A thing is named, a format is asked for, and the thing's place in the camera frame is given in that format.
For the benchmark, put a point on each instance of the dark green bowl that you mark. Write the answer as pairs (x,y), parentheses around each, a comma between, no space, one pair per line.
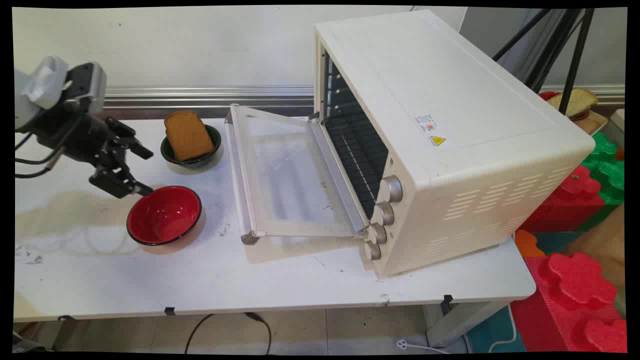
(192,159)

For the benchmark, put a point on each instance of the brown bread slice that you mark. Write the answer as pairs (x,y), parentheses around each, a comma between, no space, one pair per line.
(187,135)

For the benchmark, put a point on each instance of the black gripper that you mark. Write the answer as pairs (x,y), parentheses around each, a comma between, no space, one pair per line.
(75,135)

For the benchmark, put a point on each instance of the white and red label sticker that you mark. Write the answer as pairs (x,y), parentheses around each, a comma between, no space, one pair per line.
(426,123)

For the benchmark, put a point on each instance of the cream toaster oven body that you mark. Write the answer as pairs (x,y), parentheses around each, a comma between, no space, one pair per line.
(475,125)

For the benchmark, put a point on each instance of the teal floor mat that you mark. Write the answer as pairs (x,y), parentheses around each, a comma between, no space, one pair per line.
(495,335)

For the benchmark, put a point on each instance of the orange foam piece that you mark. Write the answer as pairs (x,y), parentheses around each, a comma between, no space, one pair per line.
(529,244)

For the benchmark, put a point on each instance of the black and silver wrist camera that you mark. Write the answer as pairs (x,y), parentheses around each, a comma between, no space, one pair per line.
(87,85)

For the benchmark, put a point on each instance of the large red foam block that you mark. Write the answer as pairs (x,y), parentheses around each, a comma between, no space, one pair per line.
(575,300)

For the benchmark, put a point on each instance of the large silver oven knob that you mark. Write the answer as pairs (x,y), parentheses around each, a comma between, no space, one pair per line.
(391,188)

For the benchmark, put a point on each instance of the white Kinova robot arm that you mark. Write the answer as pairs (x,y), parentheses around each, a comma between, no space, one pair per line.
(35,90)

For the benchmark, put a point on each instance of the yellow warning sticker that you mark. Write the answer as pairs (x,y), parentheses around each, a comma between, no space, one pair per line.
(438,141)

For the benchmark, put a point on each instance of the red bowl with black rim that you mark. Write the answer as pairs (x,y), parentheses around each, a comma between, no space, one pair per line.
(164,215)

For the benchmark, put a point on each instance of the beige tray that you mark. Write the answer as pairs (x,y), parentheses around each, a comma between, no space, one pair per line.
(595,124)

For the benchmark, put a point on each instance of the black tripod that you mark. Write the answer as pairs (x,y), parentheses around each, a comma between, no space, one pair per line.
(575,55)

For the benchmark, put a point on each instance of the green foam block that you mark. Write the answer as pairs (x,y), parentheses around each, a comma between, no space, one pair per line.
(607,170)

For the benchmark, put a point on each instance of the aluminium wall rail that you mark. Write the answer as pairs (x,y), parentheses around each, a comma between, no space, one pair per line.
(210,95)

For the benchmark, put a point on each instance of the pale toast slice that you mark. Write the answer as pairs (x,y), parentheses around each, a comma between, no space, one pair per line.
(577,101)

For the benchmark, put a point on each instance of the black table clip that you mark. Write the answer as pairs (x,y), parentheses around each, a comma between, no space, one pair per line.
(169,311)
(446,301)

